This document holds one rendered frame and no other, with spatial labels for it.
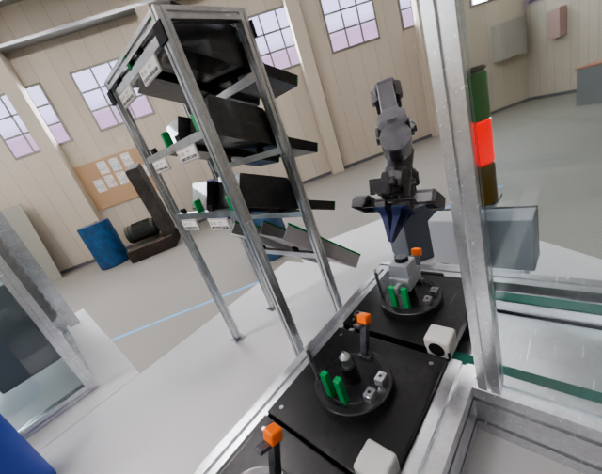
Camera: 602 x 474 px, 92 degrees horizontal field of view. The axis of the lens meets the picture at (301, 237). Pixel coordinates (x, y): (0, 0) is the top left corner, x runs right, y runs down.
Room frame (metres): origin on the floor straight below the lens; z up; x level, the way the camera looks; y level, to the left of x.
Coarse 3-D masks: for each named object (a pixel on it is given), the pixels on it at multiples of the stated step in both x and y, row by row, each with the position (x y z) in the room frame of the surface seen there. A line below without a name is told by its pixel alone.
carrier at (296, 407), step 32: (320, 352) 0.51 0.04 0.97; (352, 352) 0.46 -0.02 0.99; (384, 352) 0.45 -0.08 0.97; (416, 352) 0.42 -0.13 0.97; (320, 384) 0.41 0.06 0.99; (352, 384) 0.38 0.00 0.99; (384, 384) 0.36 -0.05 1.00; (416, 384) 0.36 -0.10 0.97; (288, 416) 0.39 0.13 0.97; (320, 416) 0.36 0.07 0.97; (352, 416) 0.33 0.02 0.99; (384, 416) 0.33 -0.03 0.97; (416, 416) 0.31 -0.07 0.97; (320, 448) 0.31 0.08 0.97; (352, 448) 0.30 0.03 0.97; (384, 448) 0.27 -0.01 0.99
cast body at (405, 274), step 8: (400, 256) 0.56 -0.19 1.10; (392, 264) 0.56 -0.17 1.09; (400, 264) 0.55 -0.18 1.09; (408, 264) 0.54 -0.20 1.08; (392, 272) 0.56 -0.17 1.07; (400, 272) 0.54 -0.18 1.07; (408, 272) 0.53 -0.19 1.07; (416, 272) 0.56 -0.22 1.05; (392, 280) 0.55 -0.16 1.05; (400, 280) 0.54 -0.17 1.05; (408, 280) 0.53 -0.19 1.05; (416, 280) 0.55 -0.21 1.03; (400, 288) 0.53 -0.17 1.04; (408, 288) 0.53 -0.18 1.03
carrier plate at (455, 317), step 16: (384, 288) 0.65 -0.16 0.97; (448, 288) 0.57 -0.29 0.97; (368, 304) 0.61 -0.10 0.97; (448, 304) 0.52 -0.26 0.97; (464, 304) 0.50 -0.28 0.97; (352, 320) 0.57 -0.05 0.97; (384, 320) 0.54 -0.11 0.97; (432, 320) 0.49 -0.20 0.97; (448, 320) 0.47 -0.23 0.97; (464, 320) 0.46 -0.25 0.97; (384, 336) 0.50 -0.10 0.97; (400, 336) 0.47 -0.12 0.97; (416, 336) 0.46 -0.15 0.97
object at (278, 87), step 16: (176, 32) 0.64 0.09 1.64; (192, 32) 0.65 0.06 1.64; (208, 32) 0.67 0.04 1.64; (224, 32) 0.69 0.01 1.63; (192, 48) 0.65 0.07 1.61; (208, 48) 0.67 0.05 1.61; (224, 48) 0.68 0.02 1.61; (240, 48) 0.70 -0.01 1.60; (160, 64) 0.72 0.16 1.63; (192, 64) 0.70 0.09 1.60; (208, 64) 0.69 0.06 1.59; (224, 64) 0.69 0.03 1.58; (240, 64) 0.69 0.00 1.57; (208, 80) 0.77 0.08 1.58; (224, 80) 0.76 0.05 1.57; (272, 80) 0.74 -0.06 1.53; (288, 80) 0.75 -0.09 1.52; (256, 96) 0.85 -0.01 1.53
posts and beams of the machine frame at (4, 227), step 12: (0, 216) 1.45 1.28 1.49; (0, 228) 1.43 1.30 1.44; (12, 228) 1.46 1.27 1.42; (12, 240) 1.44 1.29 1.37; (24, 252) 1.45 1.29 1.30; (24, 264) 1.43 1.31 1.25; (36, 264) 1.45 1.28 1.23; (36, 276) 1.43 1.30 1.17; (48, 288) 1.45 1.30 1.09; (60, 300) 1.45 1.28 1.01; (60, 312) 1.43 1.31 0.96; (72, 312) 1.46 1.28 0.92; (72, 324) 1.44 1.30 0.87
